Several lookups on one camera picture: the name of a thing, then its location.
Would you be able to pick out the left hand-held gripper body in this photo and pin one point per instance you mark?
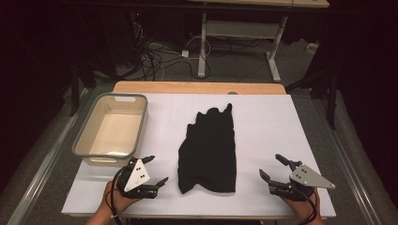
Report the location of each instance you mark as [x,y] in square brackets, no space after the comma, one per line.
[137,176]

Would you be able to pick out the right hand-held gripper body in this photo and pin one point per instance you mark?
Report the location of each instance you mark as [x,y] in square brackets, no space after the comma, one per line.
[305,178]

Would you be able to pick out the beige plastic basin grey rim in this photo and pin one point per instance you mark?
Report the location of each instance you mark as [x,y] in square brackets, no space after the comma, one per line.
[115,131]

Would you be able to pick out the black cloth garment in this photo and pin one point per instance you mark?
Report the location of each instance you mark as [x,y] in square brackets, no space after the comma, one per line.
[208,153]

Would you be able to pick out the person's right hand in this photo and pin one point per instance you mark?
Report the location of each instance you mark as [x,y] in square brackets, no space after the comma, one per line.
[305,207]

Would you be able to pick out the person's left hand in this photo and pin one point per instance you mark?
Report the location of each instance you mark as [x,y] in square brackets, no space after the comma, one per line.
[117,201]

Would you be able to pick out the white table mat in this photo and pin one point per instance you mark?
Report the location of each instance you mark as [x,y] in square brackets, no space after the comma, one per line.
[266,131]

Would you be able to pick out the black stand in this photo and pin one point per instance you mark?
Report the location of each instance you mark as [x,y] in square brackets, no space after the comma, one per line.
[331,103]

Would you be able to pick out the wooden table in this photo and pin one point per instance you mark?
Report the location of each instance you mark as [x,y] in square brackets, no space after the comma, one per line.
[194,87]

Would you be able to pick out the white power adapter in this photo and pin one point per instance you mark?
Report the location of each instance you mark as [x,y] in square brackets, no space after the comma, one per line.
[185,53]

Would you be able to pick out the small white box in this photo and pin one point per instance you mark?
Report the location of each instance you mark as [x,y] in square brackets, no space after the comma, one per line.
[312,47]

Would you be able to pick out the metal floor rail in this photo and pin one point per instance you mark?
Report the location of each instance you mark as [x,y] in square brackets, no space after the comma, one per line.
[350,168]
[40,168]

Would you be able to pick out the white frame desk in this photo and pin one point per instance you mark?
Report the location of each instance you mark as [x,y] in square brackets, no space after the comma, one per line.
[241,29]

